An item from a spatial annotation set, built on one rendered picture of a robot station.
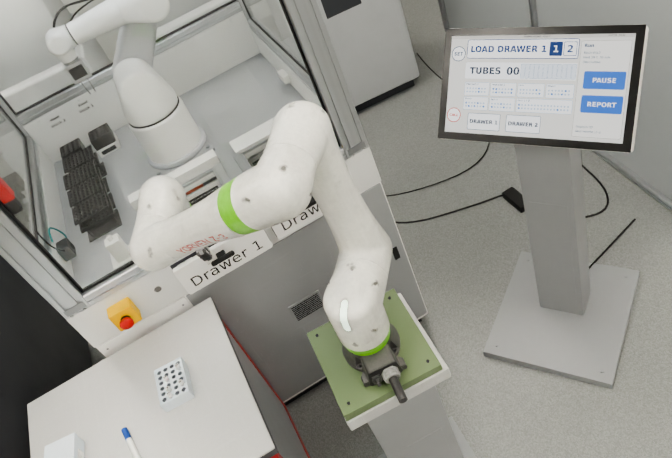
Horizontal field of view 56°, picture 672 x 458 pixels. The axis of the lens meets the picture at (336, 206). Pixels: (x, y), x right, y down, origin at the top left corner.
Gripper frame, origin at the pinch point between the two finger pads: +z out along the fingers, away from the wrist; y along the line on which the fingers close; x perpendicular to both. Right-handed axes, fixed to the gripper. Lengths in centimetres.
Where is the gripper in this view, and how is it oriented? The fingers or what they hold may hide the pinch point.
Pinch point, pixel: (208, 255)
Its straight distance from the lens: 186.9
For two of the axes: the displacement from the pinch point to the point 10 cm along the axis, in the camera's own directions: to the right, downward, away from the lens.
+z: 1.4, 4.7, 8.7
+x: 8.6, -5.0, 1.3
